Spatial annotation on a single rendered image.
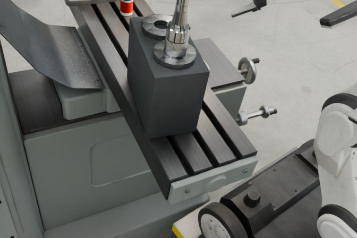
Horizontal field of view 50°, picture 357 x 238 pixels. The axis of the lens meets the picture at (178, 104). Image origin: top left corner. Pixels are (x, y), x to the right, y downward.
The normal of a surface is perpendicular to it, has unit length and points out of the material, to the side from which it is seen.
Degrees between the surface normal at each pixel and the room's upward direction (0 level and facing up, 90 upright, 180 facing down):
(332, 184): 90
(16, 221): 88
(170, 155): 0
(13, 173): 89
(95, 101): 90
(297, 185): 0
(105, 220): 0
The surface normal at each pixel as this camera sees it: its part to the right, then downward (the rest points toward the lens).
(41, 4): 0.13, -0.71
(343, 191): -0.79, 0.35
